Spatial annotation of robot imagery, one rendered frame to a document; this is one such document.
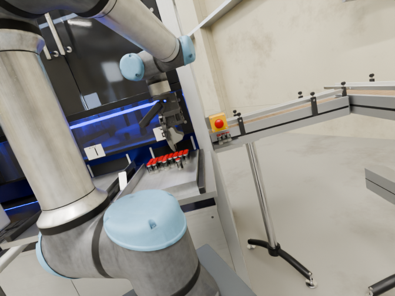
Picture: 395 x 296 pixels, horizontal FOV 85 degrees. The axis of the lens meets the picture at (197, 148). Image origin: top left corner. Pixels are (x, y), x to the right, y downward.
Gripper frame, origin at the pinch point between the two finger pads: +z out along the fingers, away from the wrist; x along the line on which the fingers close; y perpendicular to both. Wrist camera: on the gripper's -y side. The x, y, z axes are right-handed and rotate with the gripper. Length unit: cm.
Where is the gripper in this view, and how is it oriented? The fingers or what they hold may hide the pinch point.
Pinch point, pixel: (172, 147)
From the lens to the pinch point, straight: 84.7
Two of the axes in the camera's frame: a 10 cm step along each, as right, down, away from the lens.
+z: 2.7, 9.3, 2.5
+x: 0.2, -2.7, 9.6
